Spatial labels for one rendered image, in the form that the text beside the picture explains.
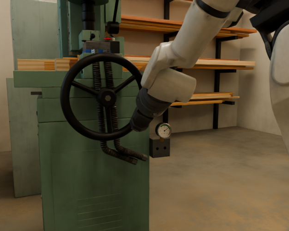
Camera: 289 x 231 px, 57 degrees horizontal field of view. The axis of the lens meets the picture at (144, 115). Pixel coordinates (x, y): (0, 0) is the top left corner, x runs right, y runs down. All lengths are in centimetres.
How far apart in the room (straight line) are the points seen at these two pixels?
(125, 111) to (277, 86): 60
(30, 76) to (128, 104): 38
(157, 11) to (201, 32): 363
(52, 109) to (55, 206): 38
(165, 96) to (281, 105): 28
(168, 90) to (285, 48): 29
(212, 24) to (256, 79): 430
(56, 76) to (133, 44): 291
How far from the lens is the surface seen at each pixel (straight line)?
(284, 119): 74
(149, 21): 345
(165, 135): 110
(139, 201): 122
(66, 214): 117
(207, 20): 51
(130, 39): 388
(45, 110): 105
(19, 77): 104
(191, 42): 54
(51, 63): 120
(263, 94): 470
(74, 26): 132
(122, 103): 108
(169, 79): 62
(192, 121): 446
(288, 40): 71
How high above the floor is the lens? 88
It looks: 8 degrees down
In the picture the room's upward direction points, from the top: straight up
